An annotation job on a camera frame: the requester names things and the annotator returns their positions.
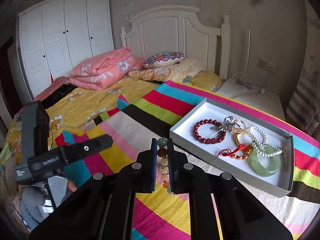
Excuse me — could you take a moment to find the multicolour stone bead bracelet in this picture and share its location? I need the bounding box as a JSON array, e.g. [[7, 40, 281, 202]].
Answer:
[[157, 137, 173, 194]]

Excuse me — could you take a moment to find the red cord gold bracelet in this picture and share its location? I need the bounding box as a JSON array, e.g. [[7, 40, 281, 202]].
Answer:
[[216, 143, 254, 160]]

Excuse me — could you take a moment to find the white pearl bracelet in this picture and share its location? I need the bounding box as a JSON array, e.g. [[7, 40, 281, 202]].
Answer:
[[248, 126, 284, 158]]

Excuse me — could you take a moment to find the enamel flower brooch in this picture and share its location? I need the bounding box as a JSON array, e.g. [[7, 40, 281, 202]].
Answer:
[[281, 145, 287, 171]]

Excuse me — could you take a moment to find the grey shallow jewelry box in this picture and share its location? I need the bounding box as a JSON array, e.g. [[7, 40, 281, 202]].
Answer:
[[170, 98, 294, 197]]

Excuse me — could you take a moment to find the gloved left hand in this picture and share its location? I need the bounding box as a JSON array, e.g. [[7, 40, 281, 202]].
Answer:
[[16, 176, 78, 231]]

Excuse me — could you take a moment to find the gold bangle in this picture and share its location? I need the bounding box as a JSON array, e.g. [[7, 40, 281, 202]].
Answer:
[[233, 128, 253, 146]]

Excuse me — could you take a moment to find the folded pink quilt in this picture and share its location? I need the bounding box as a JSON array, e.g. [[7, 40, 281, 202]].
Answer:
[[68, 47, 144, 91]]

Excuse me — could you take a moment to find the striped colourful bed cloth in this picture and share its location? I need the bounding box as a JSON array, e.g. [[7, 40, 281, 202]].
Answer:
[[58, 81, 319, 239]]

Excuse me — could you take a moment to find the green jade bangle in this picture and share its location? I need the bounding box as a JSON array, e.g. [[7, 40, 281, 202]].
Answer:
[[249, 144, 282, 177]]

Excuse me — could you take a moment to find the yellow floral pillow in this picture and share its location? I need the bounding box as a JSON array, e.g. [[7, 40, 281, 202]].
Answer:
[[128, 57, 206, 82]]

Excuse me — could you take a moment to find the white nightstand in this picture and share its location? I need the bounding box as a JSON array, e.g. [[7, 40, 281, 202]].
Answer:
[[217, 79, 285, 121]]

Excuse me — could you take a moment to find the white wardrobe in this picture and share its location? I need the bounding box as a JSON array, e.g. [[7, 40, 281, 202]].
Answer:
[[16, 0, 114, 98]]

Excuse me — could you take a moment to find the embroidered round pillow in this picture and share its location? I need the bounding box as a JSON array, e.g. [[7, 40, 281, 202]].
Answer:
[[143, 52, 185, 68]]

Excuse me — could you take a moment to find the striped printed curtain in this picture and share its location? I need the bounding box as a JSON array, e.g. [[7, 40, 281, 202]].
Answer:
[[286, 0, 319, 140]]

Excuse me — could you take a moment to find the white bed headboard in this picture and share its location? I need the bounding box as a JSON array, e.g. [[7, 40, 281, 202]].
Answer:
[[120, 5, 231, 80]]

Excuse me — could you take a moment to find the white standing lamp pole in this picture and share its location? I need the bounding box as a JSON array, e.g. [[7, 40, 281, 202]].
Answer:
[[235, 29, 252, 90]]

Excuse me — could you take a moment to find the dark red bead bracelet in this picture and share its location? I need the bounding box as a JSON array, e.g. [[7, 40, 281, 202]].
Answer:
[[192, 119, 227, 145]]

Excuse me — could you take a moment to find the white charger cable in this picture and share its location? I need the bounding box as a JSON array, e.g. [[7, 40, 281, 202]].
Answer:
[[231, 72, 267, 95]]

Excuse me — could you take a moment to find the wall power socket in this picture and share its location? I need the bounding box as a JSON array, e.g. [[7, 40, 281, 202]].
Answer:
[[257, 59, 277, 74]]

